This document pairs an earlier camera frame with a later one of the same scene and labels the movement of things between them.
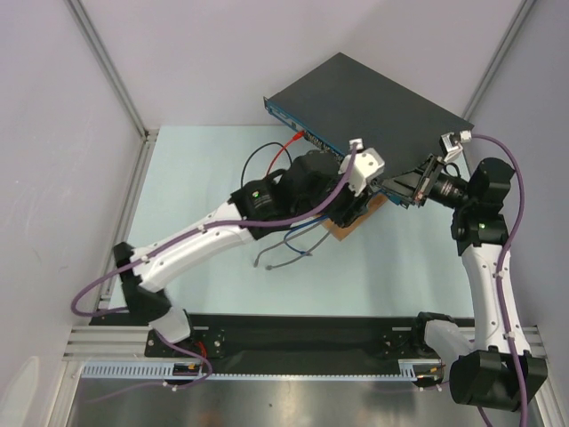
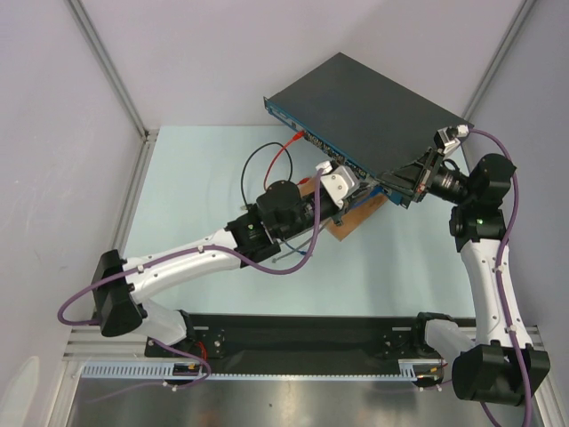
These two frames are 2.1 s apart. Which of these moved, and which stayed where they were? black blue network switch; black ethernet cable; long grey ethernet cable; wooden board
Moved: long grey ethernet cable
Stayed: black blue network switch; wooden board; black ethernet cable
